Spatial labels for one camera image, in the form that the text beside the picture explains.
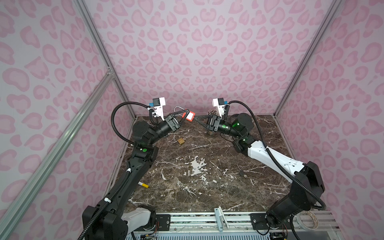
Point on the roll of clear tape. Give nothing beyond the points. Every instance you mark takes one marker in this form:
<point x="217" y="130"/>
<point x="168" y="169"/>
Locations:
<point x="307" y="221"/>

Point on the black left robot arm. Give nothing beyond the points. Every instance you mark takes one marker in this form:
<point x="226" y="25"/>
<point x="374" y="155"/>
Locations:
<point x="105" y="220"/>

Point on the diagonal aluminium brace left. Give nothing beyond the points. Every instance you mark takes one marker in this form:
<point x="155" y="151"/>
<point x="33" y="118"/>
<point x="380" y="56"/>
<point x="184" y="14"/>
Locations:
<point x="21" y="204"/>

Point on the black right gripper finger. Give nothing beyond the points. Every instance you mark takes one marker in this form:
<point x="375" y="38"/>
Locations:
<point x="204" y="123"/>
<point x="205" y="117"/>

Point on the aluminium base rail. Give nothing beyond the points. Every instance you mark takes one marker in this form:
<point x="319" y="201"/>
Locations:
<point x="242" y="226"/>

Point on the red safety padlock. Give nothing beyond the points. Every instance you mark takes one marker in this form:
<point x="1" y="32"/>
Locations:
<point x="190" y="117"/>

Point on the yellow white marker pen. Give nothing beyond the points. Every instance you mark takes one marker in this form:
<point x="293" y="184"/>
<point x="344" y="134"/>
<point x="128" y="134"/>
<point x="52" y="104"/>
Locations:
<point x="143" y="185"/>

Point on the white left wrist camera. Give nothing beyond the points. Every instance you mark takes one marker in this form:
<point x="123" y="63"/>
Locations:
<point x="156" y="107"/>

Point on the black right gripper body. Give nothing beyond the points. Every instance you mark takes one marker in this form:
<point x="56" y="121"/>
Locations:
<point x="217" y="123"/>

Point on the brass padlock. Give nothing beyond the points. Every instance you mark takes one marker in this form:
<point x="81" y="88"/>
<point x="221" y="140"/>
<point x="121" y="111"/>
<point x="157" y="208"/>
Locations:
<point x="179" y="141"/>

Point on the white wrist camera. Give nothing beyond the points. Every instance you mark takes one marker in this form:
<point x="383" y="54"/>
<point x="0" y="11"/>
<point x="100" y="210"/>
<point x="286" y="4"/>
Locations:
<point x="222" y="107"/>
<point x="156" y="107"/>

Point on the aluminium corner post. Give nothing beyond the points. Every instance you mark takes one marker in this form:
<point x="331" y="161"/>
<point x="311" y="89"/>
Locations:
<point x="100" y="46"/>
<point x="326" y="23"/>

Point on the aluminium corner post right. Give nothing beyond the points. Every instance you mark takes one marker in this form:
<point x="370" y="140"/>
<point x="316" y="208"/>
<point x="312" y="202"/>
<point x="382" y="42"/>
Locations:
<point x="326" y="23"/>

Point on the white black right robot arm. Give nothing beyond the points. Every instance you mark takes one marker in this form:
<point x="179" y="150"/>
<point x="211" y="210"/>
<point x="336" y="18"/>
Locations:
<point x="307" y="185"/>

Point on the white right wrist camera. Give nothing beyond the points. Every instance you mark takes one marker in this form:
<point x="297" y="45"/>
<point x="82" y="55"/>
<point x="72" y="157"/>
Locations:
<point x="222" y="107"/>

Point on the aluminium corner post left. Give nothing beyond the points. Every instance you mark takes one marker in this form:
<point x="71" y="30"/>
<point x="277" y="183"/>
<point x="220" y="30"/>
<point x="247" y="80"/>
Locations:
<point x="100" y="46"/>

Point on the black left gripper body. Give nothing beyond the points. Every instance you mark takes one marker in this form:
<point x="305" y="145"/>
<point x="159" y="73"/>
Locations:
<point x="172" y="126"/>

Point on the aluminium clamp bracket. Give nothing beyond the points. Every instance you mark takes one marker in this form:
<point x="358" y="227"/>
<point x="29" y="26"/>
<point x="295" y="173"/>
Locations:
<point x="221" y="219"/>

